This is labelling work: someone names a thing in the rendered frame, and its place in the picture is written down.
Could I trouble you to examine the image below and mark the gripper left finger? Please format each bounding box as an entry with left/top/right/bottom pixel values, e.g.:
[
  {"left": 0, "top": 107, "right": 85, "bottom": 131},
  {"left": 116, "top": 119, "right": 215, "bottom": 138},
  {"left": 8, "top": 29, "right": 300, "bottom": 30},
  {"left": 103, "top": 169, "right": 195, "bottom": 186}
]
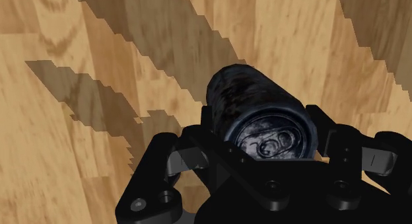
[{"left": 114, "top": 105, "right": 258, "bottom": 224}]

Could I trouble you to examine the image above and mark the dark drinks can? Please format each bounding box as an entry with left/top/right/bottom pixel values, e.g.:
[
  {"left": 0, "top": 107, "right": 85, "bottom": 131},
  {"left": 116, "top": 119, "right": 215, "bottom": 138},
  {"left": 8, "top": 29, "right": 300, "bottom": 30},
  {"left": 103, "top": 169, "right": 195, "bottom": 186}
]
[{"left": 205, "top": 63, "right": 319, "bottom": 160}]

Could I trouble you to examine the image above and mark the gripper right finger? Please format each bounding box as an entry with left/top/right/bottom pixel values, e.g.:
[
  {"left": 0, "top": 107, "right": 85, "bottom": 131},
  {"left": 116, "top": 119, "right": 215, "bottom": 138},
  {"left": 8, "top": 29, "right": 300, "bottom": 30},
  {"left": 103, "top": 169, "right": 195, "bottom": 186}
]
[{"left": 305, "top": 104, "right": 412, "bottom": 209}]

